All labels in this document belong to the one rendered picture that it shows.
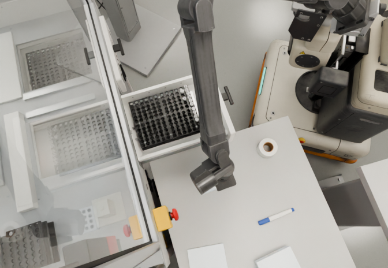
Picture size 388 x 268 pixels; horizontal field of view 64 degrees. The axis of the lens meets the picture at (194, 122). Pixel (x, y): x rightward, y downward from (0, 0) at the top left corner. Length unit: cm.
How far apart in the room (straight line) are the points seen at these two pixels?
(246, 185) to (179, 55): 129
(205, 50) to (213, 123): 19
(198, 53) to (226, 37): 159
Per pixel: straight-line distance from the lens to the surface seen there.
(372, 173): 136
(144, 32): 232
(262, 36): 238
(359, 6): 101
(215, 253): 116
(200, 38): 74
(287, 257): 117
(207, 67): 76
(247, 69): 222
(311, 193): 125
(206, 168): 88
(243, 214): 118
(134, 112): 112
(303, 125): 184
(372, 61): 148
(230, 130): 106
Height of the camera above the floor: 193
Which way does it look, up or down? 72 degrees down
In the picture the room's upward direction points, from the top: straight up
